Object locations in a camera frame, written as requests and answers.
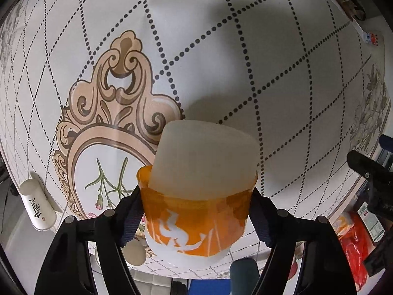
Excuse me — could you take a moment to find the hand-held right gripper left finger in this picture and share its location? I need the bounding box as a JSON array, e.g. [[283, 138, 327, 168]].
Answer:
[[34, 187, 144, 295]]

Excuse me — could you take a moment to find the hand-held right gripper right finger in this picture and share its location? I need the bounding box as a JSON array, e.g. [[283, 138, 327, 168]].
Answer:
[[250, 190, 357, 295]]

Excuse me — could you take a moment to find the orange and white cup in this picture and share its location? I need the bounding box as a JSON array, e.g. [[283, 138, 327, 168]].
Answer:
[[137, 120, 261, 267]]

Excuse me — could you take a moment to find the plain white cup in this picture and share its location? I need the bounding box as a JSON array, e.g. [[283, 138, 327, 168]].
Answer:
[[122, 239, 147, 266]]

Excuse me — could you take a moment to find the white cup with black print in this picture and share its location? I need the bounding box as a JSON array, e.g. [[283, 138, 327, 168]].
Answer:
[[19, 177, 57, 232]]

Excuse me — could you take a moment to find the teal chair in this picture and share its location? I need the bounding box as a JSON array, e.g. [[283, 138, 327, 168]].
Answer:
[[230, 258, 260, 295]]

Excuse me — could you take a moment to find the red plastic bag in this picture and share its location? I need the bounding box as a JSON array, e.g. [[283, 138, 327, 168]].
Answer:
[[336, 212, 370, 288]]

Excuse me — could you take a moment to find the dark box with white label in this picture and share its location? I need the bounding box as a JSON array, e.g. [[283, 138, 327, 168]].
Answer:
[[354, 201, 383, 244]]

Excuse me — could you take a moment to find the black stand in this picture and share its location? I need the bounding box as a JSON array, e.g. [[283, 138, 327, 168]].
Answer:
[[346, 150, 393, 216]]

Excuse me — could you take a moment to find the printed white tablecloth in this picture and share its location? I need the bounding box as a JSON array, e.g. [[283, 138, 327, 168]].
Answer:
[[0, 0, 392, 283]]

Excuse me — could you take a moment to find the small white and red box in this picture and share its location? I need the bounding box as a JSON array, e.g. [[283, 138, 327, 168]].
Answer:
[[362, 31, 385, 47]]

